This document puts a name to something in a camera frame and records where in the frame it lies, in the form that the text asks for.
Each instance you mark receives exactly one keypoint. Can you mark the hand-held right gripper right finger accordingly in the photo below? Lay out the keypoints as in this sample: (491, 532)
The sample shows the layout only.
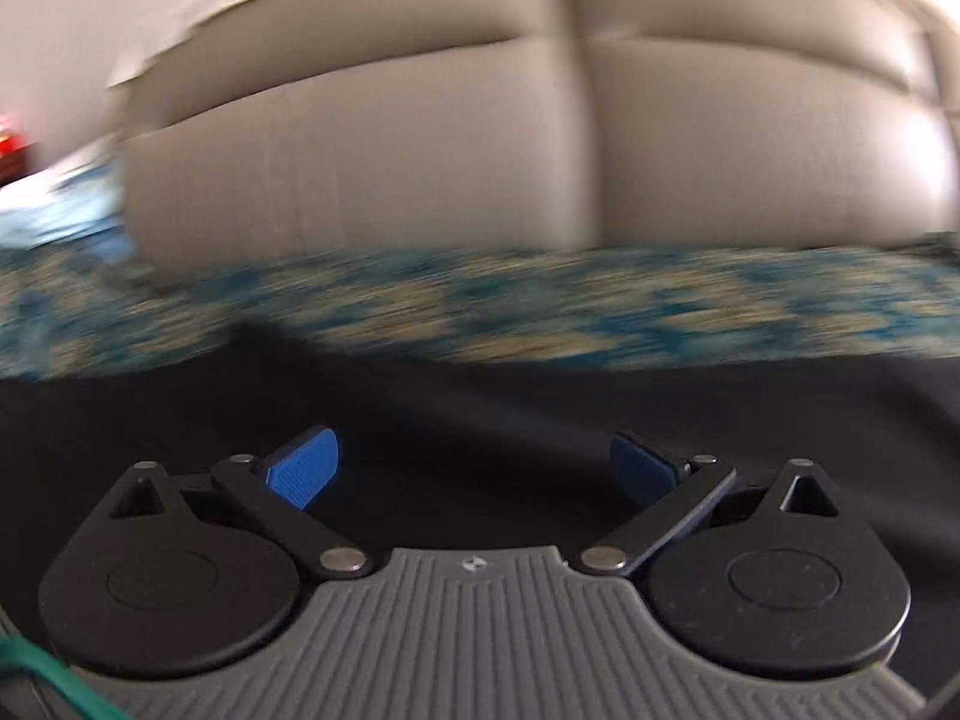
(641, 466)

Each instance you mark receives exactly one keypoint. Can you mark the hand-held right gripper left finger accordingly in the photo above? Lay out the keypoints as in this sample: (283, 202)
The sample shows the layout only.
(304, 465)

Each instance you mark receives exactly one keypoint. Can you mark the dark red object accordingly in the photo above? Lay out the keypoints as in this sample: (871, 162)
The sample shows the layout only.
(11, 146)

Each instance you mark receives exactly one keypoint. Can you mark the light blue cloth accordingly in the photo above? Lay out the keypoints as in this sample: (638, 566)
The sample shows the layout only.
(67, 202)

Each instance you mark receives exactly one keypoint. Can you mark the black pants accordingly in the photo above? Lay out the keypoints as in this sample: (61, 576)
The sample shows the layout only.
(487, 420)

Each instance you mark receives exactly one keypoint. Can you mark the teal patterned blanket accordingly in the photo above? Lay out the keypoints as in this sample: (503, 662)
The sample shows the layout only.
(600, 300)

